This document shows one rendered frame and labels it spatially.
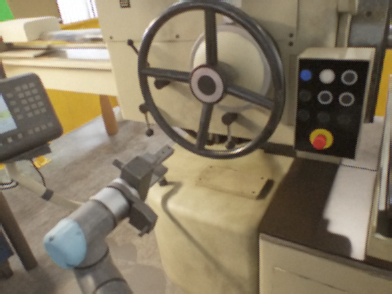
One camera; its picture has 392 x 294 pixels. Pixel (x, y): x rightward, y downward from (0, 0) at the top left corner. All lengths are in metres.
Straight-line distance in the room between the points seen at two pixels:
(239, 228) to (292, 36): 0.79
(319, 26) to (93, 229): 0.67
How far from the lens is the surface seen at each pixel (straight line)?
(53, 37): 2.01
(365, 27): 0.95
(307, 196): 1.47
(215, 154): 0.78
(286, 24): 0.86
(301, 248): 1.28
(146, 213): 0.62
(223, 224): 1.36
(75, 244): 0.58
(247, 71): 0.79
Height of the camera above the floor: 1.51
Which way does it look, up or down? 28 degrees down
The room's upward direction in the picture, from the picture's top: 7 degrees counter-clockwise
